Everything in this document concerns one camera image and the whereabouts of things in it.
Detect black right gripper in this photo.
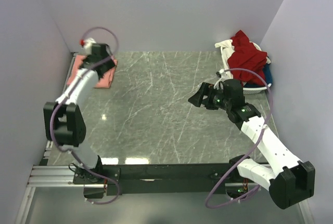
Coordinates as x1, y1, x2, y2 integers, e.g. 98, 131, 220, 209
188, 82, 232, 111

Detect white laundry basket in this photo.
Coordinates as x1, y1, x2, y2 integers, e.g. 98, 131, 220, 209
220, 42, 273, 95

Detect blue t-shirt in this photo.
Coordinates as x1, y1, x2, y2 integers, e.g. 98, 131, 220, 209
244, 57, 273, 88

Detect white t-shirt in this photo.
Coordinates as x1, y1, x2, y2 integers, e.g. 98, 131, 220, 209
215, 39, 235, 70

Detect salmon pink t-shirt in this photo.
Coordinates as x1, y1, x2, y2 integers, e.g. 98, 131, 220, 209
67, 55, 118, 88

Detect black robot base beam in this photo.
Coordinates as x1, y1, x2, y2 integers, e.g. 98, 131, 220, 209
73, 163, 231, 199

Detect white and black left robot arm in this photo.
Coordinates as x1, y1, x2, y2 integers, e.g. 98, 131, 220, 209
43, 41, 116, 183

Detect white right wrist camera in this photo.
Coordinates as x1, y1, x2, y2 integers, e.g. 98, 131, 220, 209
216, 69, 228, 81

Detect aluminium rail frame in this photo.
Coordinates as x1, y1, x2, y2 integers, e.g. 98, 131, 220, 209
18, 51, 314, 223

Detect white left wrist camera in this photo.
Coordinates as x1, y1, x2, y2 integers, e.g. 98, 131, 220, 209
80, 37, 96, 52

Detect red t-shirt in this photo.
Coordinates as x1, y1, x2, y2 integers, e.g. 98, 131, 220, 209
227, 30, 267, 86

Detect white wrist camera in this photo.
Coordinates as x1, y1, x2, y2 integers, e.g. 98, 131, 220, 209
216, 69, 228, 81
80, 37, 96, 52

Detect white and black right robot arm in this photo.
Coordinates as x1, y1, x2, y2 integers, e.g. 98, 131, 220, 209
188, 79, 315, 209

